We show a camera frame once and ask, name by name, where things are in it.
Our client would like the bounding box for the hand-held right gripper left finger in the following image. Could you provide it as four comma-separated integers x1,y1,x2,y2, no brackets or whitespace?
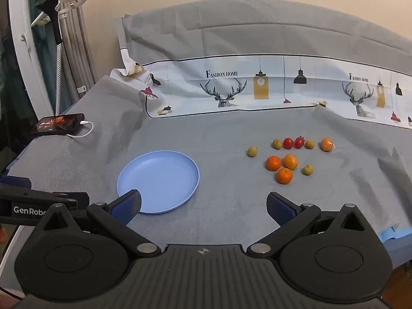
32,189,162,260

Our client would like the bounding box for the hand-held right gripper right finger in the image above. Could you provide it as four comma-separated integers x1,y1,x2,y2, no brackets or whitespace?
246,191,379,260

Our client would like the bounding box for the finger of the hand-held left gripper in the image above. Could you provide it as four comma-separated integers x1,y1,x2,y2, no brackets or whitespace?
0,183,90,211

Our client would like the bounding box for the blue plate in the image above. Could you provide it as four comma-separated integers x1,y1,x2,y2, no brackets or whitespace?
116,150,201,214

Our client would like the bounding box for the black smartphone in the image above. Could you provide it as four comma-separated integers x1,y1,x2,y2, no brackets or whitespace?
30,113,85,136

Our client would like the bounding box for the blue tape strip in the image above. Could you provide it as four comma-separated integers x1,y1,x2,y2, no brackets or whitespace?
379,227,412,242

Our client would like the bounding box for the white deer printed sheet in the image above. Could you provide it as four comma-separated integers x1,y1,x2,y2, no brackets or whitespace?
109,16,412,130

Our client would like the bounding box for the black tool with patterned pole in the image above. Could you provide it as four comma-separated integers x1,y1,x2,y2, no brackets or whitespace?
35,0,65,116

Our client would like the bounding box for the white plastic rack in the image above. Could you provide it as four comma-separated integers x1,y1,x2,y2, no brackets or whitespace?
30,0,97,26

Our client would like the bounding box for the white charging cable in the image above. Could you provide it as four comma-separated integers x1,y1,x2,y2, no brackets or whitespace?
67,121,95,139

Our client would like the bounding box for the white window frame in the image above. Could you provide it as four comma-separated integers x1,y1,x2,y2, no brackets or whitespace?
8,0,54,116

